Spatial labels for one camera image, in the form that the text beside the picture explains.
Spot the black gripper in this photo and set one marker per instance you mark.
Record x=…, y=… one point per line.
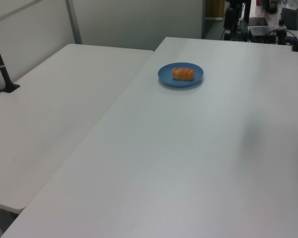
x=229, y=18

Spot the orange glazed bread roll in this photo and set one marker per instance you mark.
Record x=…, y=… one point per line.
x=183, y=74

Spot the black vertical pole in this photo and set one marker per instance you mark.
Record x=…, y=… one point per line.
x=246, y=11

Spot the wooden cabinet panel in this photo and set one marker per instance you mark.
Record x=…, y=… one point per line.
x=214, y=8

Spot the black electronics box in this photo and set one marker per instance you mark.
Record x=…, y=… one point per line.
x=262, y=34

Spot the black office chair back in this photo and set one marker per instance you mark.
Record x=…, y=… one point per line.
x=289, y=17

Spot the round blue plate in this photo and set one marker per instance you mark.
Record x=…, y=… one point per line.
x=166, y=77

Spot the small black tripod mount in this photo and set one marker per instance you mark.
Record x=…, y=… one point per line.
x=282, y=32

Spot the black camera stand pole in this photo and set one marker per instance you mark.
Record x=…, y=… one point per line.
x=0, y=67

